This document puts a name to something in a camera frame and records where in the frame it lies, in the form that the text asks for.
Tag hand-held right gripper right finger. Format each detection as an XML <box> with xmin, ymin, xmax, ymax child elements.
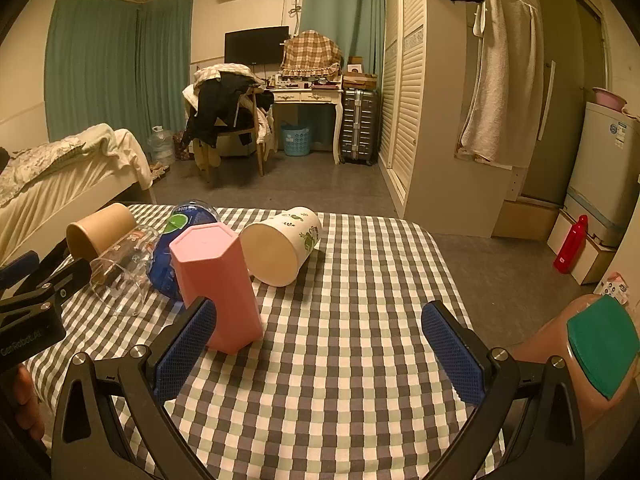
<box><xmin>421</xmin><ymin>300</ymin><xmax>587</xmax><ymax>480</ymax></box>

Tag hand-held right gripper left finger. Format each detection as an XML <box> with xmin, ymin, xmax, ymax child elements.
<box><xmin>50</xmin><ymin>296</ymin><xmax>218</xmax><ymax>480</ymax></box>

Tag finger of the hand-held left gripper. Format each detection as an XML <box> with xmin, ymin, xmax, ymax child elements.
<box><xmin>0</xmin><ymin>258</ymin><xmax>94</xmax><ymax>312</ymax></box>
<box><xmin>0</xmin><ymin>237</ymin><xmax>71</xmax><ymax>292</ymax></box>

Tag clear glass cup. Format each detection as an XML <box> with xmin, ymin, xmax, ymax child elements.
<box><xmin>87</xmin><ymin>225</ymin><xmax>161</xmax><ymax>317</ymax></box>

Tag brown paper cup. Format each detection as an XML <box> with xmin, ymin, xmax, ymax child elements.
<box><xmin>66</xmin><ymin>203</ymin><xmax>138</xmax><ymax>261</ymax></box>

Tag pink hexagonal cup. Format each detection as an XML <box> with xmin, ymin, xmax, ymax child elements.
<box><xmin>169</xmin><ymin>223</ymin><xmax>265</xmax><ymax>356</ymax></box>

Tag blue plastic cup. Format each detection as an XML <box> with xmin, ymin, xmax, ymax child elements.
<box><xmin>148</xmin><ymin>201</ymin><xmax>219</xmax><ymax>302</ymax></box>

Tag white floral paper cup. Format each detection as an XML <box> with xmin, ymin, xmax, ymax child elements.
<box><xmin>239</xmin><ymin>206</ymin><xmax>322</xmax><ymax>288</ymax></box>

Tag person's left hand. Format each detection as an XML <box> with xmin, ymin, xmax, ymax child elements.
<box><xmin>9</xmin><ymin>364</ymin><xmax>47</xmax><ymax>443</ymax></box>

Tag bed with cream bedding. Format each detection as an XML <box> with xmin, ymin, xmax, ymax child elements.
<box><xmin>0</xmin><ymin>123</ymin><xmax>157</xmax><ymax>268</ymax></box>

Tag checkered tablecloth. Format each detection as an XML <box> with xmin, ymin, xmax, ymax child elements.
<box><xmin>20</xmin><ymin>203</ymin><xmax>506</xmax><ymax>480</ymax></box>

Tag brown stool with green pad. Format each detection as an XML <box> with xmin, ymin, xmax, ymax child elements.
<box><xmin>515</xmin><ymin>294</ymin><xmax>640</xmax><ymax>431</ymax></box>

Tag cardboard box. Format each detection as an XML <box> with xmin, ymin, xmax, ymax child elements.
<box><xmin>491</xmin><ymin>195</ymin><xmax>561</xmax><ymax>242</ymax></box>

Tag red bottle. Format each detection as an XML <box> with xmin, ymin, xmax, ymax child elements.
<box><xmin>553</xmin><ymin>215</ymin><xmax>589</xmax><ymax>275</ymax></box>

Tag clear water jug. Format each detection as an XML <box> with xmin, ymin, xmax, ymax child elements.
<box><xmin>147</xmin><ymin>126</ymin><xmax>176</xmax><ymax>167</ymax></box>

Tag white box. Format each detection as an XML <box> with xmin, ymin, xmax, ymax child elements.
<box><xmin>546</xmin><ymin>210</ymin><xmax>616</xmax><ymax>286</ymax></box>

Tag printed package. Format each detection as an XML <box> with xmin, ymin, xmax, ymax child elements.
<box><xmin>597</xmin><ymin>272</ymin><xmax>631</xmax><ymax>306</ymax></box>

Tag green curtain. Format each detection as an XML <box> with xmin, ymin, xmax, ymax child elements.
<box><xmin>302</xmin><ymin>0</ymin><xmax>388</xmax><ymax>91</ymax></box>
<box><xmin>44</xmin><ymin>0</ymin><xmax>143</xmax><ymax>142</ymax></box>
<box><xmin>137</xmin><ymin>0</ymin><xmax>196</xmax><ymax>136</ymax></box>

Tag wooden chair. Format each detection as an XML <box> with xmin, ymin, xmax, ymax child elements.
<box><xmin>197</xmin><ymin>85</ymin><xmax>275</xmax><ymax>186</ymax></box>

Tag black jacket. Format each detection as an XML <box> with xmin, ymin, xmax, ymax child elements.
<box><xmin>187</xmin><ymin>71</ymin><xmax>261</xmax><ymax>148</ymax></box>

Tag white washing machine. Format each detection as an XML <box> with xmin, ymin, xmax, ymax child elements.
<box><xmin>565</xmin><ymin>101</ymin><xmax>640</xmax><ymax>248</ymax></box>

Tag blue plastic basket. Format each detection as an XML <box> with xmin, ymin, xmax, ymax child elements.
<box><xmin>280</xmin><ymin>123</ymin><xmax>312</xmax><ymax>156</ymax></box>

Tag white louvred wardrobe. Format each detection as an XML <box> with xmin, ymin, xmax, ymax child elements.
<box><xmin>377</xmin><ymin>0</ymin><xmax>526</xmax><ymax>238</ymax></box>

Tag grey suitcase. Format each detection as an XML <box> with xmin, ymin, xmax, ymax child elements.
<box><xmin>339</xmin><ymin>87</ymin><xmax>379</xmax><ymax>166</ymax></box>

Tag cream towel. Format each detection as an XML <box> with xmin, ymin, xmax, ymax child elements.
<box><xmin>457</xmin><ymin>0</ymin><xmax>545</xmax><ymax>168</ymax></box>

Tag white desk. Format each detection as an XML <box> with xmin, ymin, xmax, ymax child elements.
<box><xmin>260</xmin><ymin>72</ymin><xmax>346</xmax><ymax>166</ymax></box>

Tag brown door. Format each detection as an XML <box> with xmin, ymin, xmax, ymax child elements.
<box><xmin>522</xmin><ymin>0</ymin><xmax>608</xmax><ymax>206</ymax></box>

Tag brown boxes stack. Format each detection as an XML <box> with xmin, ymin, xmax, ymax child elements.
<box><xmin>342</xmin><ymin>56</ymin><xmax>378</xmax><ymax>90</ymax></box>

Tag black television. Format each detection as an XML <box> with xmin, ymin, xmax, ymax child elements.
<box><xmin>224</xmin><ymin>26</ymin><xmax>290</xmax><ymax>66</ymax></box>

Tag pink basin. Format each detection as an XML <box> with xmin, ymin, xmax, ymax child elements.
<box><xmin>592</xmin><ymin>86</ymin><xmax>628</xmax><ymax>110</ymax></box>

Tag plaid cloth cover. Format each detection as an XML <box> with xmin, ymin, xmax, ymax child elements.
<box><xmin>280</xmin><ymin>30</ymin><xmax>344</xmax><ymax>78</ymax></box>

